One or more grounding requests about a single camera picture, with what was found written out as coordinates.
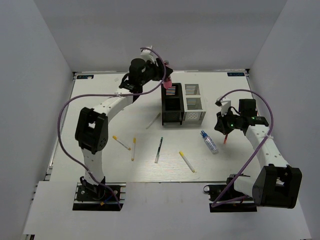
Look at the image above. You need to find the yellow cap marker upright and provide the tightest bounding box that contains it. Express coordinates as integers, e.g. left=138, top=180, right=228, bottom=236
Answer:
left=131, top=137, right=136, bottom=162

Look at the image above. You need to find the white pen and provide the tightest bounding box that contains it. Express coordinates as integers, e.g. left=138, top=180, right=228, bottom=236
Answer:
left=145, top=112, right=161, bottom=130

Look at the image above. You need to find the yellow cap marker left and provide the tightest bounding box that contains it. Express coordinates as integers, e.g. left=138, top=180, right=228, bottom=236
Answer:
left=112, top=135, right=131, bottom=151

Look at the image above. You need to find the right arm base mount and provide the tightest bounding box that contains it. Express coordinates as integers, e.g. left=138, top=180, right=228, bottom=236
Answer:
left=203, top=183, right=258, bottom=214

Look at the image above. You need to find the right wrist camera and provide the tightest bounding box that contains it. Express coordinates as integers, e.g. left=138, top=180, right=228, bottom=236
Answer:
left=215, top=97, right=231, bottom=117

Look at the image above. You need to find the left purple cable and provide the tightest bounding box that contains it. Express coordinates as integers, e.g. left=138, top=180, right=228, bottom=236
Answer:
left=57, top=46, right=168, bottom=210

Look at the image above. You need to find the purple cable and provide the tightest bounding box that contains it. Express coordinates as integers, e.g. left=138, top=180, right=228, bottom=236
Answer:
left=211, top=89, right=274, bottom=208
left=57, top=46, right=168, bottom=210

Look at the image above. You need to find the white mesh organizer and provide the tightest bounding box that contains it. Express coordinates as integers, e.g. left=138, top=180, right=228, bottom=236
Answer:
left=182, top=83, right=207, bottom=125

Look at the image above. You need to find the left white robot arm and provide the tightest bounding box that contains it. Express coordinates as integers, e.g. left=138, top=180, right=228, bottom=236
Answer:
left=75, top=58, right=173, bottom=200

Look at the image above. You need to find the black mesh organizer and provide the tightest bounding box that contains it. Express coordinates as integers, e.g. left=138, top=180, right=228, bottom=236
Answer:
left=161, top=83, right=185, bottom=125

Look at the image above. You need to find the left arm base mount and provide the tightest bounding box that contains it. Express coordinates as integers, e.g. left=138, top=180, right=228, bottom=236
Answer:
left=72, top=176, right=126, bottom=212

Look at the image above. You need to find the pink tube of crayons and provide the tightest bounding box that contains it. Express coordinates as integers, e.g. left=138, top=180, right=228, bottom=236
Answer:
left=163, top=60, right=172, bottom=89

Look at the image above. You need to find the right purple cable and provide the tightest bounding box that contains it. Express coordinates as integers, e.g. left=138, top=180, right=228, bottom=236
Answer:
left=211, top=89, right=274, bottom=208

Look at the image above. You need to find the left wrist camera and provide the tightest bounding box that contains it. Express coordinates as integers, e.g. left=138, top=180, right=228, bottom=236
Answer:
left=140, top=45, right=155, bottom=62

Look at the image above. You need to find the green gel pen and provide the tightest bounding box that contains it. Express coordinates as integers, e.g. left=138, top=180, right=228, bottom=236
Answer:
left=154, top=136, right=163, bottom=164

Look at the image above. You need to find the yellow cap marker right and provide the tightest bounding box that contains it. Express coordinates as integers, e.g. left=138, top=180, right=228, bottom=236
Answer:
left=179, top=151, right=195, bottom=173

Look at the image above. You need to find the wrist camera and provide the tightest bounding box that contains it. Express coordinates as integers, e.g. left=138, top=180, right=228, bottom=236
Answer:
left=215, top=97, right=231, bottom=117
left=140, top=45, right=155, bottom=62

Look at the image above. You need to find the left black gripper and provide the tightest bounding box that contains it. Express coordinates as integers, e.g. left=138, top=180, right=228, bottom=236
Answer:
left=140, top=58, right=174, bottom=86

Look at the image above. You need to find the red pen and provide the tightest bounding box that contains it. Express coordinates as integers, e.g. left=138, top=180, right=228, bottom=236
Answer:
left=223, top=134, right=228, bottom=145

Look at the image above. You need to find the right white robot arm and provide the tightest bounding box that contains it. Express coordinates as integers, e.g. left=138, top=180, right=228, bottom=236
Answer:
left=211, top=97, right=303, bottom=209

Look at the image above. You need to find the blue cap spray bottle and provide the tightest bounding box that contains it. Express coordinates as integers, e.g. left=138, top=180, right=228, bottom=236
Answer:
left=200, top=130, right=219, bottom=155

